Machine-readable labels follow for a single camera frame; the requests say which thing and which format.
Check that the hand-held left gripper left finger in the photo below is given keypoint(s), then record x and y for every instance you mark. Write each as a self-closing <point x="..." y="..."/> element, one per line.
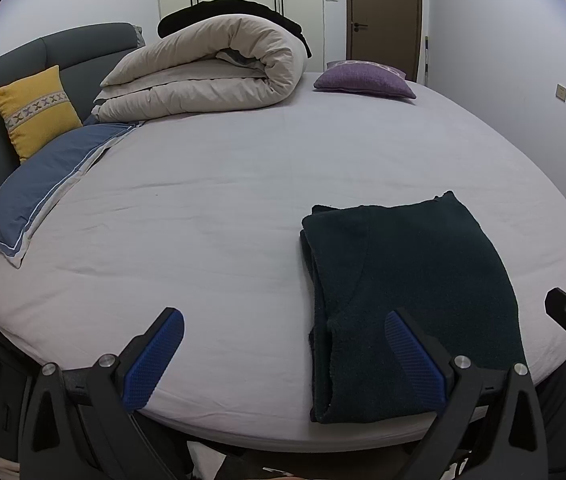
<point x="153" y="360"/>

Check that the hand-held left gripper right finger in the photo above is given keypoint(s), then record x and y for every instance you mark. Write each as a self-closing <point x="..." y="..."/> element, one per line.
<point x="413" y="360"/>

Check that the dark green sweater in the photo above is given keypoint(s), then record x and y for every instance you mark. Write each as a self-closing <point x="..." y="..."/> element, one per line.
<point x="413" y="270"/>

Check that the bed with white sheet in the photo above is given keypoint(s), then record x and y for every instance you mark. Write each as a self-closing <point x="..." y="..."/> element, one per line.
<point x="213" y="210"/>

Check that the blue pillow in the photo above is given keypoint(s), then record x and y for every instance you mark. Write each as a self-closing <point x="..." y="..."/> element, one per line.
<point x="48" y="180"/>

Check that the yellow patterned pillow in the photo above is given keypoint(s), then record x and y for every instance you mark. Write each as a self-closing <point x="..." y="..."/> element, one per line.
<point x="38" y="110"/>

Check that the purple pillow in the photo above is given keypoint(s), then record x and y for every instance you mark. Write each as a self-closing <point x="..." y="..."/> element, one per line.
<point x="363" y="80"/>

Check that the beige folded duvet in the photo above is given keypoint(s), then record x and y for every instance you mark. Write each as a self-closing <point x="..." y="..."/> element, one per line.
<point x="203" y="60"/>

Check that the grey upholstered headboard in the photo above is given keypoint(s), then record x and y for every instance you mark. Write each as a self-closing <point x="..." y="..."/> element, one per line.
<point x="78" y="60"/>

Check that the black cloth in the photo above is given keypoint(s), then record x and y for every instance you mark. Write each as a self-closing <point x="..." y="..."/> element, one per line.
<point x="223" y="7"/>

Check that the brown door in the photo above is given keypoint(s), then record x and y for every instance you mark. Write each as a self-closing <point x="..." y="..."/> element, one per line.
<point x="383" y="0"/>

